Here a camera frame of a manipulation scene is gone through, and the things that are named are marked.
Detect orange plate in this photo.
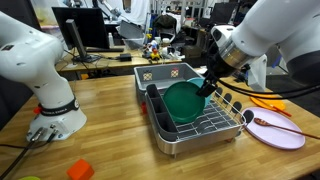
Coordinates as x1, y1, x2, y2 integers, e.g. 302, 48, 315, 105
249, 94, 287, 112

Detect orange block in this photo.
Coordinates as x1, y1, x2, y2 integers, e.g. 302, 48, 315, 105
66, 158, 95, 180

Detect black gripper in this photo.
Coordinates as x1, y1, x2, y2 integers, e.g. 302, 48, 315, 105
195, 49, 238, 98

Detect wooden desk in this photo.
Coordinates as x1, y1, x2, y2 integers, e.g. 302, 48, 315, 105
54, 46, 183, 81

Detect grey utensil caddy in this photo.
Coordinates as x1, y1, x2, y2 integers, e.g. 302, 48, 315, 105
145, 83, 179, 143

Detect white bottle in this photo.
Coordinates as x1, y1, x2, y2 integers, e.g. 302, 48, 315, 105
107, 32, 115, 49

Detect grey plastic crate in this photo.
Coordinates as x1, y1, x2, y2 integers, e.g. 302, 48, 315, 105
133, 62, 204, 104

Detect wooden spoon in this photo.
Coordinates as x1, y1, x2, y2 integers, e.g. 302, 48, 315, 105
253, 117, 320, 141

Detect teal plate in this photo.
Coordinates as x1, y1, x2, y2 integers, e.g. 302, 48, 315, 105
186, 77, 213, 108

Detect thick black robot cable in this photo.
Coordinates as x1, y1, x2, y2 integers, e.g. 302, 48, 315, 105
0, 128, 59, 180

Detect red clip beside rack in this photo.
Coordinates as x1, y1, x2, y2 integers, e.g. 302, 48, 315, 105
139, 101, 148, 115

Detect steel wire dish rack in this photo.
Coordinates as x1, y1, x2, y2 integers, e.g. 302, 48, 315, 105
144, 79, 255, 159

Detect black power adapter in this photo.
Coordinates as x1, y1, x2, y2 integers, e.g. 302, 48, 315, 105
119, 52, 133, 62

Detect clear plastic bin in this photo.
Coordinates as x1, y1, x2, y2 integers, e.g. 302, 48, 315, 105
122, 37, 145, 50

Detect green plate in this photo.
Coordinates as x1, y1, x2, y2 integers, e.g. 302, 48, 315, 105
162, 80, 207, 124

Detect yellow red toy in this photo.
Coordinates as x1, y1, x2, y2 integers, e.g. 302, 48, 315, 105
149, 48, 162, 63

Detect light green object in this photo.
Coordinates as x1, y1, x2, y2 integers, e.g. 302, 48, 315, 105
18, 175, 42, 180

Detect black computer monitor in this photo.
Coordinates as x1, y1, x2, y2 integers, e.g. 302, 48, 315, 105
51, 6, 111, 64

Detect lilac plate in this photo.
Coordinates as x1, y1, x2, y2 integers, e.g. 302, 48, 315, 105
241, 106, 306, 151

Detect red handled knife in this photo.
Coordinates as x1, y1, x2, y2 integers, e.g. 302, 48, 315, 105
263, 99, 293, 118

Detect white hanging cloth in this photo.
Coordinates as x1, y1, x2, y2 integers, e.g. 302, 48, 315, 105
129, 0, 152, 27

